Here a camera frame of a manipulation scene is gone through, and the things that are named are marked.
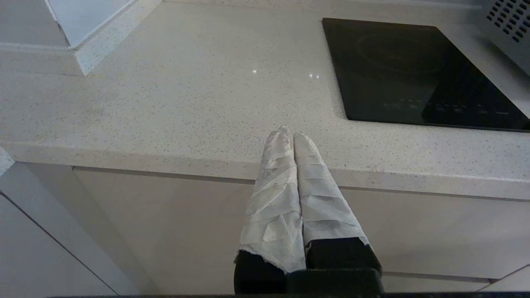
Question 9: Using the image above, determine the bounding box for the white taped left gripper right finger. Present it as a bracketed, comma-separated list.
[293, 132, 382, 272]

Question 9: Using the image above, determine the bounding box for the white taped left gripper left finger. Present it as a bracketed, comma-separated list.
[234, 125, 307, 294]

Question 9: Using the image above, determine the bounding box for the silver microwave oven housing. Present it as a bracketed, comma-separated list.
[476, 0, 530, 77]

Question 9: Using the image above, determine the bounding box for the beige cabinet front panel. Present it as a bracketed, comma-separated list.
[381, 265, 530, 298]
[74, 167, 530, 295]

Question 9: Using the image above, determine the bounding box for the black glass induction cooktop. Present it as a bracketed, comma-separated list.
[323, 18, 530, 133]

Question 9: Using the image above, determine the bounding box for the white cabinet filler panel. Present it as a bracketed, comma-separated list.
[0, 162, 160, 298]

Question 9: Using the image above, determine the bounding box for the white cabinet door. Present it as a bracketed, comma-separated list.
[0, 192, 118, 298]

